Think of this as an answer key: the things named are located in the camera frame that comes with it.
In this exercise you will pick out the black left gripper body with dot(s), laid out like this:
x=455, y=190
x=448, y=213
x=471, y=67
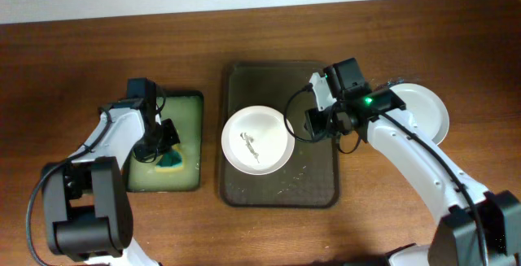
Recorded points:
x=164, y=137

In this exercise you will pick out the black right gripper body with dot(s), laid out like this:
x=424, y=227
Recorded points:
x=325, y=123

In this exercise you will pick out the yellow green sponge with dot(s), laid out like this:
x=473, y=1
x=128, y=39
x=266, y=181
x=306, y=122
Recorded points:
x=172, y=161

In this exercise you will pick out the pink plate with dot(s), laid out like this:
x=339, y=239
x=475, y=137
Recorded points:
x=257, y=140

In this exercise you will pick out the pale green plate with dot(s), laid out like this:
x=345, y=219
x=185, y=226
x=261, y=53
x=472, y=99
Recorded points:
x=428, y=109

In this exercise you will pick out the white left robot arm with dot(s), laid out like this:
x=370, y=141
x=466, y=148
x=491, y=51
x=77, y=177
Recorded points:
x=88, y=216

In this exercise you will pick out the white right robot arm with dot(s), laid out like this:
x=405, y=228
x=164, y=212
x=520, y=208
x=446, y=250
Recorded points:
x=474, y=225

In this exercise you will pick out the green soapy water tray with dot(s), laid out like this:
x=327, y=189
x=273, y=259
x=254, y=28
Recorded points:
x=185, y=108

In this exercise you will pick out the dark brown serving tray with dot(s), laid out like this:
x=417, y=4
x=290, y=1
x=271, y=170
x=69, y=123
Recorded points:
x=310, y=178

